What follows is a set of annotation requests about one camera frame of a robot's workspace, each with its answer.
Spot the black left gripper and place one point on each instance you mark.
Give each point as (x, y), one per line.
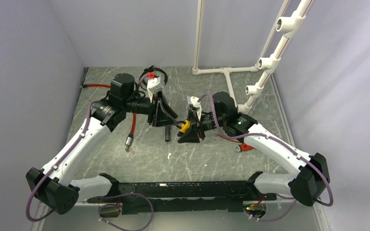
(164, 115)

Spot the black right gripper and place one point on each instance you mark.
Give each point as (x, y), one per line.
(191, 136)

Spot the yellow padlock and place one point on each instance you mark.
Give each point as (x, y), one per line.
(183, 126)

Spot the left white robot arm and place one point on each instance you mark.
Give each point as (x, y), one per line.
(54, 183)

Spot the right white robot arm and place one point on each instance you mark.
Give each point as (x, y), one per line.
(307, 179)

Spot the small silver keys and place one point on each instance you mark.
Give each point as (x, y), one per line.
(128, 149)

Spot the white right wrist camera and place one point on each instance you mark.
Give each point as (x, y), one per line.
(195, 103)

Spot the red handled wrench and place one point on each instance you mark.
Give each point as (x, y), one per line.
(243, 147)

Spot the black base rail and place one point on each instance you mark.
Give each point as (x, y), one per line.
(141, 197)

